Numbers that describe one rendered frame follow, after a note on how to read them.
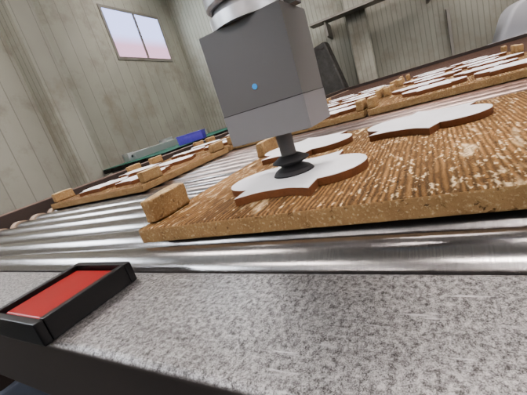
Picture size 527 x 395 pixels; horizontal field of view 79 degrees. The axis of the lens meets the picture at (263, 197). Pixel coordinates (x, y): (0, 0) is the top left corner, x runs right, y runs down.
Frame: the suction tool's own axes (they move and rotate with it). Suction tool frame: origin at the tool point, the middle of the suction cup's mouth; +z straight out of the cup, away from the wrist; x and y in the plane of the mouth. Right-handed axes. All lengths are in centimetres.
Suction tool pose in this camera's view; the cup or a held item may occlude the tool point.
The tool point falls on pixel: (295, 175)
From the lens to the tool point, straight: 34.0
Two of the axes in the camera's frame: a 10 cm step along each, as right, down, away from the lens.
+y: -8.6, 1.3, 5.0
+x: -4.3, 3.7, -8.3
